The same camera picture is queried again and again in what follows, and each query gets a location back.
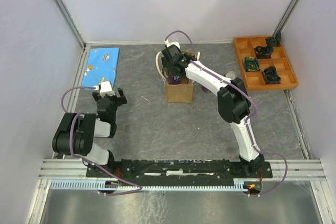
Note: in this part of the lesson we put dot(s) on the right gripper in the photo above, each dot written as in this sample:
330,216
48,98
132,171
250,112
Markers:
166,66

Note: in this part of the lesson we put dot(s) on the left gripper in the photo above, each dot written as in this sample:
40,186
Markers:
121,100

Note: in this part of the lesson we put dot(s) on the purple Fanta can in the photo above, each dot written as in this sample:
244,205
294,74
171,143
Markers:
173,80
205,89

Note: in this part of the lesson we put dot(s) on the brown canvas tote bag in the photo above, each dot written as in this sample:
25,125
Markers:
179,93

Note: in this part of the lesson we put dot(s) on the red Coke can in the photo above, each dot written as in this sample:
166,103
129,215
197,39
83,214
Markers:
231,74

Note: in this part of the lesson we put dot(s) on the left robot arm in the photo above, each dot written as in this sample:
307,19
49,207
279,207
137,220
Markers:
75,133

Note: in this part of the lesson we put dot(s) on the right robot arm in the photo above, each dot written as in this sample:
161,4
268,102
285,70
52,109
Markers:
232,100

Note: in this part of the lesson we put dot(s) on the blue patterned cloth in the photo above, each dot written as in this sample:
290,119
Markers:
101,66

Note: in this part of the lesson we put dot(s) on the orange compartment tray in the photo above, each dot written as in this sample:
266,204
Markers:
254,81

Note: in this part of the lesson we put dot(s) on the blue yellow rolled tie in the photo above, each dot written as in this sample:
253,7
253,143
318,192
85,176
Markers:
251,64

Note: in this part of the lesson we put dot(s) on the black rolled belt lower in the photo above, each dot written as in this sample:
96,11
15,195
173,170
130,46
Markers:
270,76

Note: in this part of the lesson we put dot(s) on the green rolled tie corner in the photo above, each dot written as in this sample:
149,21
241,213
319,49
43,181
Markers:
274,41

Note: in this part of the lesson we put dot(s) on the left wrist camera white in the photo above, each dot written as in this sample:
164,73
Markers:
105,89

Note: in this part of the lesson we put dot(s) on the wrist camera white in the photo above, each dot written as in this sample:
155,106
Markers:
105,89
175,43

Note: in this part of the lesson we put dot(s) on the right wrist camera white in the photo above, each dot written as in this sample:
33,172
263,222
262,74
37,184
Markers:
175,43

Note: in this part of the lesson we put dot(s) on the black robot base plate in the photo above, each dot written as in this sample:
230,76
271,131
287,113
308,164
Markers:
182,172

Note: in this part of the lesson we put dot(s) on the aluminium frame rail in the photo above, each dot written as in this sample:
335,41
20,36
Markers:
298,169

